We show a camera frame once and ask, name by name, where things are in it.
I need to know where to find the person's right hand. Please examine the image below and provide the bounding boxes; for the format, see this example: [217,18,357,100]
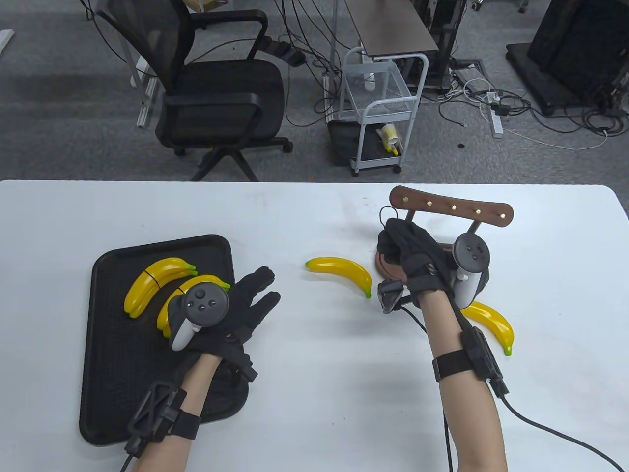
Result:
[377,219,458,309]

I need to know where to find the person's left hand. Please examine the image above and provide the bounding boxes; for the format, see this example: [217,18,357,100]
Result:
[189,267,282,365]

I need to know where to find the yellow plastic banana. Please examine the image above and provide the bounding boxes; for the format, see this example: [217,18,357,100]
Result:
[129,268,199,319]
[305,257,372,299]
[165,274,231,315]
[462,301,515,357]
[123,257,197,316]
[157,294,186,339]

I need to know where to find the person's left forearm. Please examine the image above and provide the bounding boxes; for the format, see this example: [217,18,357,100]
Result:
[135,352,223,472]

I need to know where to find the person's right forearm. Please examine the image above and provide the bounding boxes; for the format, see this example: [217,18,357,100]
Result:
[420,290,509,472]

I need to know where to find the grey black handheld controller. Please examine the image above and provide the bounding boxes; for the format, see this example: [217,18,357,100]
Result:
[170,284,230,351]
[452,232,492,307]

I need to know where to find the brown wooden hook stand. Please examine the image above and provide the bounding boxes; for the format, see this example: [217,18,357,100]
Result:
[375,185,515,298]

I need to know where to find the black wrist tracker module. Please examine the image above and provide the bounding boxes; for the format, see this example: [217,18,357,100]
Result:
[432,326,510,399]
[124,381,201,455]

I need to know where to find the black floor bin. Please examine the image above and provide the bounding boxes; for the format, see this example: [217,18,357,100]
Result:
[327,119,362,167]

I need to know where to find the black plastic tray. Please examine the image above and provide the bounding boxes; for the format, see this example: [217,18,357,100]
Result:
[79,234,249,447]

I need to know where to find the grey floor socket plate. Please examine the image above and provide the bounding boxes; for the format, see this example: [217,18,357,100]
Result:
[452,66,488,95]

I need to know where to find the black mesh office chair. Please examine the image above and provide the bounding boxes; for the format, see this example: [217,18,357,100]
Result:
[93,0,294,183]

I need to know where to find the dark grey side desk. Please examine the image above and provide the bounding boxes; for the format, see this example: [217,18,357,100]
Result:
[344,0,439,59]

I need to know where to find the black equipment stand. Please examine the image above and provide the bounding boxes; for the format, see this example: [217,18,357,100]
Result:
[506,0,629,117]

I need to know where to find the white wire rolling cart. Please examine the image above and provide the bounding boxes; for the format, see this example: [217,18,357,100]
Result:
[340,47,429,177]

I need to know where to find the black desk frame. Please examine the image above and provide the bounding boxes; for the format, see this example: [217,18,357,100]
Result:
[412,0,467,95]

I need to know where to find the aluminium frame bar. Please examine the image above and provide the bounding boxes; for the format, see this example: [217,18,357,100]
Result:
[137,54,160,129]

